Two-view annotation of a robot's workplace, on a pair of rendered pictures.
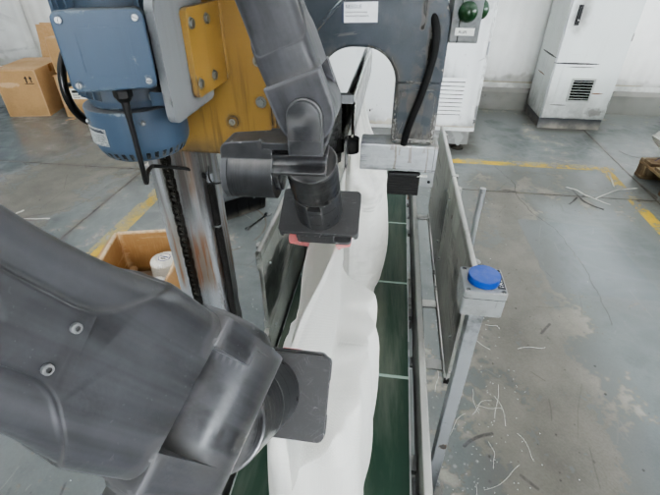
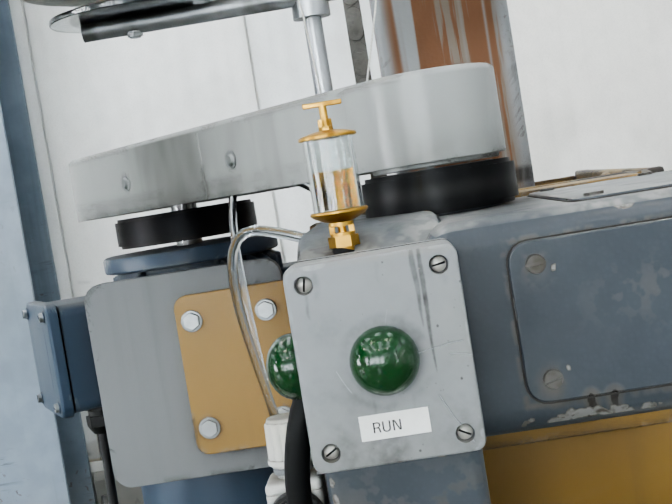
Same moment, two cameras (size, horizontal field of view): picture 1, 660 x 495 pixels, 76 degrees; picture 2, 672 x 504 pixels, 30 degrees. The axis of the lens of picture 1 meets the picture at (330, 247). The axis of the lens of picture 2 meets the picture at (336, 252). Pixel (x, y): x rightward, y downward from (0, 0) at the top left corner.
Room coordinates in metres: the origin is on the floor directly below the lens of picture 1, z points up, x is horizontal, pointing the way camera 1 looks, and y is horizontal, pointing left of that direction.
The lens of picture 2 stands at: (0.72, -0.77, 1.36)
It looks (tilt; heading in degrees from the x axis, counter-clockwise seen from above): 3 degrees down; 85
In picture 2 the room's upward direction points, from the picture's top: 9 degrees counter-clockwise
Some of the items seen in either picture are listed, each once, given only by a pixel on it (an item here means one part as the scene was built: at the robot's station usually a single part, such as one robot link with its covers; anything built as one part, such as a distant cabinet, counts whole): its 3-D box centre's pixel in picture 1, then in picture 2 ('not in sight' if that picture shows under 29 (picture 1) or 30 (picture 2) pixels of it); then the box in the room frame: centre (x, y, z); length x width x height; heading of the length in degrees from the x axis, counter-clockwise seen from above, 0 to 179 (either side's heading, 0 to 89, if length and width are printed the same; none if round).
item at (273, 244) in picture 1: (301, 216); not in sight; (1.40, 0.11, 0.54); 1.05 x 0.02 x 0.41; 172
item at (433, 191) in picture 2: not in sight; (439, 189); (0.85, -0.04, 1.35); 0.09 x 0.09 x 0.03
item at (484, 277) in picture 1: (483, 278); not in sight; (0.64, -0.30, 0.84); 0.06 x 0.06 x 0.02
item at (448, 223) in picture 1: (445, 227); not in sight; (1.33, -0.42, 0.54); 1.05 x 0.02 x 0.41; 172
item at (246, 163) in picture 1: (275, 146); not in sight; (0.44, 0.06, 1.19); 0.11 x 0.09 x 0.12; 83
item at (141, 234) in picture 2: not in sight; (186, 226); (0.70, 0.31, 1.35); 0.12 x 0.12 x 0.04
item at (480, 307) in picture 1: (480, 291); not in sight; (0.64, -0.30, 0.81); 0.08 x 0.08 x 0.06; 82
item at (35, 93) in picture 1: (36, 85); not in sight; (4.62, 3.07, 0.22); 0.60 x 0.40 x 0.45; 4
